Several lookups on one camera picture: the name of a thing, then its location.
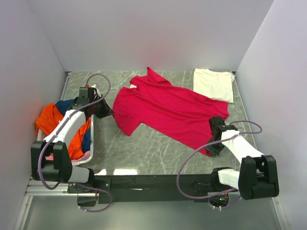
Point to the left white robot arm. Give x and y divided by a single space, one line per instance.
60 169

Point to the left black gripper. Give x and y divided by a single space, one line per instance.
106 111

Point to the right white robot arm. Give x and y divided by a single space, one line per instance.
257 177

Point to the light pink garment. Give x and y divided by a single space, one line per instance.
86 156

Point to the black base beam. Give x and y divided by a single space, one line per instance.
147 188

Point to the pink red t-shirt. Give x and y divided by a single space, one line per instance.
177 112

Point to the dark blue t-shirt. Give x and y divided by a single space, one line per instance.
82 140

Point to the orange t-shirt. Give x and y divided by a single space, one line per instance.
76 139

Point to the aluminium frame rail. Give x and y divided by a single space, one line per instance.
35 188

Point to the white plastic laundry basket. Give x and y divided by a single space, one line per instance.
90 143

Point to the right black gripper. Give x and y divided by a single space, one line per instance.
214 152

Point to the folded white t-shirt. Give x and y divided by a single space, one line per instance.
214 85

